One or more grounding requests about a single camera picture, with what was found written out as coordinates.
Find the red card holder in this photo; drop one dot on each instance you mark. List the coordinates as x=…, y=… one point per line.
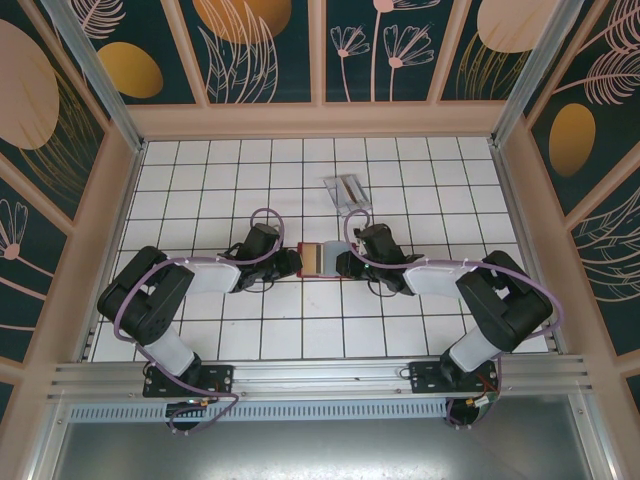
x=331, y=257

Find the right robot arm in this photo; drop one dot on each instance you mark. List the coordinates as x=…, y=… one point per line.
x=505, y=310

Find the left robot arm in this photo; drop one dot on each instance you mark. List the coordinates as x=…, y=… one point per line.
x=145, y=300

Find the grey metal sheet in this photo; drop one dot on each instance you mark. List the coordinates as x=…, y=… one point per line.
x=320, y=450

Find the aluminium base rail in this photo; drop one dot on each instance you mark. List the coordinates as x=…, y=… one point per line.
x=320, y=375

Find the aluminium table side rail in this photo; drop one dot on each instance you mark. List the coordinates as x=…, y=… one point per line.
x=90, y=342
x=514, y=210

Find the aluminium corner post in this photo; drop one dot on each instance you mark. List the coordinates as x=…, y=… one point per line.
x=90, y=65
x=535, y=65

